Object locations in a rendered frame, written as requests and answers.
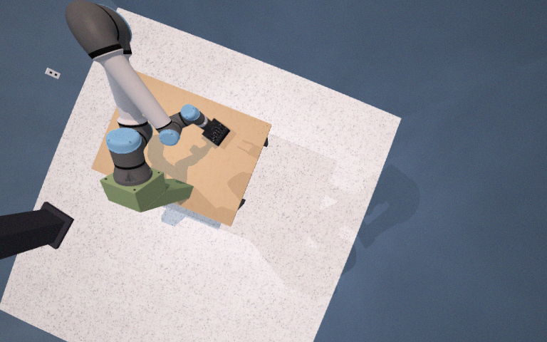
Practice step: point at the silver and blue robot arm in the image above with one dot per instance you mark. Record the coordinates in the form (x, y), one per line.
(105, 36)

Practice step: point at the black lighting desk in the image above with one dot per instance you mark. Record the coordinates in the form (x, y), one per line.
(222, 131)

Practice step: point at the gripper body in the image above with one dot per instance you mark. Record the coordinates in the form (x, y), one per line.
(207, 125)

